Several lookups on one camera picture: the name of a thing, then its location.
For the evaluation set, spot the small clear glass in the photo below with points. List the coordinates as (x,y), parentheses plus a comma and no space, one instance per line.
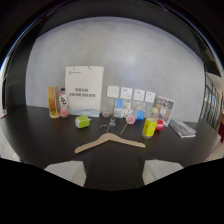
(112,122)

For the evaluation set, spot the white paper bag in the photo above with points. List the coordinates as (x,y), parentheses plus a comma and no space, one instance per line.
(84,90)

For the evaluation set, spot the green and white cube box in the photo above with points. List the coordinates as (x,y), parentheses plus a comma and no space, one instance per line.
(82,121)

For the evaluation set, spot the blue and white packet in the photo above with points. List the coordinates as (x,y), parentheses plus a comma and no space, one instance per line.
(120,106)

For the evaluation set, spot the pink flower with green stem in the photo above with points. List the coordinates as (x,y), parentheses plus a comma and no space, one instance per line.
(130,119)

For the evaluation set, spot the white wall socket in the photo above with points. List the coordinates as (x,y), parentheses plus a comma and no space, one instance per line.
(113,91)
(126,93)
(139,95)
(150,97)

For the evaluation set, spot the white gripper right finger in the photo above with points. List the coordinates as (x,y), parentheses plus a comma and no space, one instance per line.
(159,170)

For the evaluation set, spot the wooden clothes hanger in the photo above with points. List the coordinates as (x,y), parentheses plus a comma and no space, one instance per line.
(108,138)

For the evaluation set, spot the pink bottle with white label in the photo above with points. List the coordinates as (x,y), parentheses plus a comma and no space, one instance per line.
(63,103)

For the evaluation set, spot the bottle of yellow liquid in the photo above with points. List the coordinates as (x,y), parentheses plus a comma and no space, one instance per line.
(53,101)

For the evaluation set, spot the clear packet with blue corner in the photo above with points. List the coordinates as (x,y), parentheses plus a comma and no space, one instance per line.
(138,110)

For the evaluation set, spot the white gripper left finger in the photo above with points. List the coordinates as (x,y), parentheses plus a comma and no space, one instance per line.
(68,170)

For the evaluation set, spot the small dark box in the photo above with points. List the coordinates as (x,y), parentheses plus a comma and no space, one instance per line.
(105,114)

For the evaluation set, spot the small pale bottle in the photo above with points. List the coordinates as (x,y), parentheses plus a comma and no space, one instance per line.
(154,113)

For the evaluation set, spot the colourful printed card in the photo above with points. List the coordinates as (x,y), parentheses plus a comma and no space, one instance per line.
(165,110)

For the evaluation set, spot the grey magazine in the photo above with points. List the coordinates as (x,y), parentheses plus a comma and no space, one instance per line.
(182,128)

